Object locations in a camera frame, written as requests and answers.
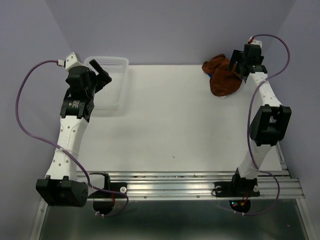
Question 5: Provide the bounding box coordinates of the brown towel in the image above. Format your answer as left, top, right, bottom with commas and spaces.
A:
201, 54, 242, 97

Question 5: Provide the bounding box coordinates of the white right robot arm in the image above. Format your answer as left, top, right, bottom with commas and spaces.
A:
216, 43, 292, 197

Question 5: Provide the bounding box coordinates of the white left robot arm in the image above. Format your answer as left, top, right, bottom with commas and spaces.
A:
35, 59, 112, 207

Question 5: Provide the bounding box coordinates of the white plastic basket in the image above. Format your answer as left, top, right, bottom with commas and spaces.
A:
83, 56, 129, 111

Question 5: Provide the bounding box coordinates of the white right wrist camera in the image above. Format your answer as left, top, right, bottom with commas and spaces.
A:
248, 36, 262, 48

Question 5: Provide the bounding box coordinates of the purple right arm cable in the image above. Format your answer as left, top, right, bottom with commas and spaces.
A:
226, 34, 291, 216

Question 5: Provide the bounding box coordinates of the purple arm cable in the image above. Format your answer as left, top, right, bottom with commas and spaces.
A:
15, 59, 130, 218
226, 34, 291, 216

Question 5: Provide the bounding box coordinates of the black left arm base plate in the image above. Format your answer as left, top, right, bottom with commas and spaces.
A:
88, 172, 128, 201

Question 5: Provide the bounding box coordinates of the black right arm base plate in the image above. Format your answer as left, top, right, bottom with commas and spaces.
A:
214, 181, 260, 198

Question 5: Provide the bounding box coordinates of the aluminium rail frame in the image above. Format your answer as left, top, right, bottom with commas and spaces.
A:
30, 152, 314, 240

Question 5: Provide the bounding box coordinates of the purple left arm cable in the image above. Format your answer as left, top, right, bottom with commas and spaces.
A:
15, 59, 130, 218

